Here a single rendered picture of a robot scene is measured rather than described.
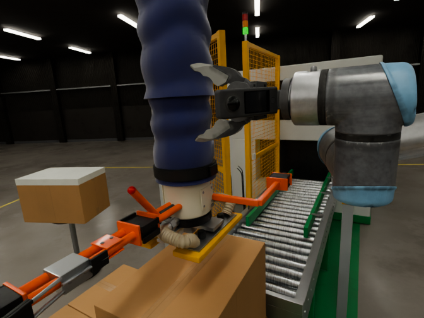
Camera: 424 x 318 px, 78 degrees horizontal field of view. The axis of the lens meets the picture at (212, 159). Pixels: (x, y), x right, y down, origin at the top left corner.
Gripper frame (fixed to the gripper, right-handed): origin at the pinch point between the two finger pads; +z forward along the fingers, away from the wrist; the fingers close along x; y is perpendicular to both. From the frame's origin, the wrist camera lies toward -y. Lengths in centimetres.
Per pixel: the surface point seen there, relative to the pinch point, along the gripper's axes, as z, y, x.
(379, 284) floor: -53, 188, -157
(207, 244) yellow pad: 10.3, 19.7, -44.7
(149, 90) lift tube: 27.1, 18.5, 4.7
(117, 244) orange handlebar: 20.5, -6.3, -33.1
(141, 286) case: 35, 12, -63
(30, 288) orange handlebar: 24.1, -24.6, -33.7
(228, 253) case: 15, 44, -63
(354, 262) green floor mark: -34, 212, -157
